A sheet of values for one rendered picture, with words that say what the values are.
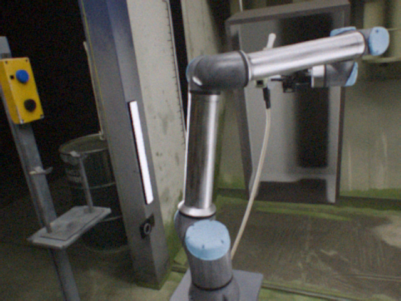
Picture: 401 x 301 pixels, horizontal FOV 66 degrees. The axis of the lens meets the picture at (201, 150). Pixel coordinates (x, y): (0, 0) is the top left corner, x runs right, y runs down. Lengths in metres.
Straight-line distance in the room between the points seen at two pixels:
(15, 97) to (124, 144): 0.64
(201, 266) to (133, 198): 0.98
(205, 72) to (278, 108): 1.30
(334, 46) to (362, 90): 2.16
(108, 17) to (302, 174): 1.70
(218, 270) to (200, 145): 0.43
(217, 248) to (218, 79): 0.54
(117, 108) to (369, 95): 2.32
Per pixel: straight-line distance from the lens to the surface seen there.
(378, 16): 2.94
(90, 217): 1.61
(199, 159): 1.12
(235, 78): 0.96
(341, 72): 1.36
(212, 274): 1.11
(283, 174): 2.49
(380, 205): 3.07
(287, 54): 1.05
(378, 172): 3.08
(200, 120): 1.09
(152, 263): 2.17
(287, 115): 2.25
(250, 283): 1.30
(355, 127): 3.16
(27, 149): 1.58
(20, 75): 1.49
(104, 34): 1.78
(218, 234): 1.08
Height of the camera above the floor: 1.50
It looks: 18 degrees down
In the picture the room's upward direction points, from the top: 6 degrees counter-clockwise
